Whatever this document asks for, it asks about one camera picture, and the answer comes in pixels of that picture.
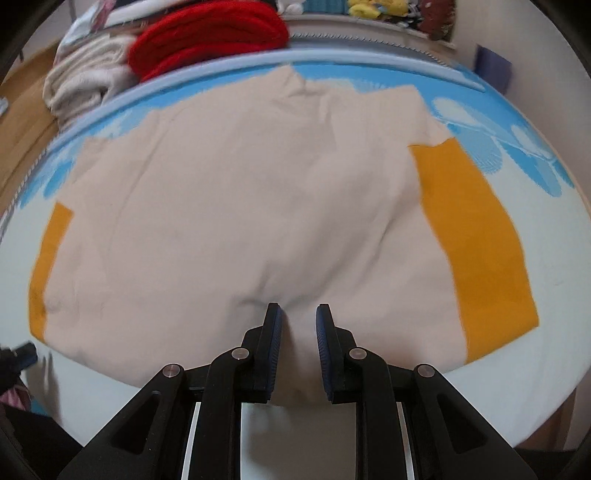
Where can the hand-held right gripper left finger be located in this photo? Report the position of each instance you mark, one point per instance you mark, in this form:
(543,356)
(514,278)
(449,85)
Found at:
(273,350)

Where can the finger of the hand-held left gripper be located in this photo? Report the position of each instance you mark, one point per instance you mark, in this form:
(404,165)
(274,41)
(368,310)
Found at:
(21,356)

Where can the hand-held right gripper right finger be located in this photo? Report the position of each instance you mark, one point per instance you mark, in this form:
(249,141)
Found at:
(323,350)

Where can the beige and mustard hooded jacket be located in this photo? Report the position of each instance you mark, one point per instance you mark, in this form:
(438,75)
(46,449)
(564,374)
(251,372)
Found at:
(254,207)

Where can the pink cloth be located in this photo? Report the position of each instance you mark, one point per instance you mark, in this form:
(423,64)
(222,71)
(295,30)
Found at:
(14,398)

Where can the blue white patterned bed sheet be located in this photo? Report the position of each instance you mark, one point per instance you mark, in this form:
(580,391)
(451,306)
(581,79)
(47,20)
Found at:
(531,374)

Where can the cream folded blanket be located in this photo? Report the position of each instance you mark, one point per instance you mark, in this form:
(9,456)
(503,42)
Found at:
(87,74)

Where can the light blue padded bed edge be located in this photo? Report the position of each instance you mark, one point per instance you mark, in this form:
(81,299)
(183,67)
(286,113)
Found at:
(323,56)

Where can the red folded blanket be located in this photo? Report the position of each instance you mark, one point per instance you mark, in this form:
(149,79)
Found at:
(207,37)

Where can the purple box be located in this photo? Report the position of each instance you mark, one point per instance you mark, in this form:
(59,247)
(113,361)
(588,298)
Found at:
(494,69)

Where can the yellow plush toy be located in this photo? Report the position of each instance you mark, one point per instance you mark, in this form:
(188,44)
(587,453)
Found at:
(364,8)
(395,5)

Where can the teal curtain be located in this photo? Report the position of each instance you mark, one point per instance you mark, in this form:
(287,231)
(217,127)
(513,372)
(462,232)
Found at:
(325,5)

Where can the white plush toy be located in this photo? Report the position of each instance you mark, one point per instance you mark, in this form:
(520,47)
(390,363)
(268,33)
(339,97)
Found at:
(291,4)

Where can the dark red cushion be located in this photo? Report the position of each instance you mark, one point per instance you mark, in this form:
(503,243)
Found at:
(436,18)

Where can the white printed pillow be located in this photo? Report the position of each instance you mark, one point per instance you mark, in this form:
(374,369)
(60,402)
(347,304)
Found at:
(111,11)

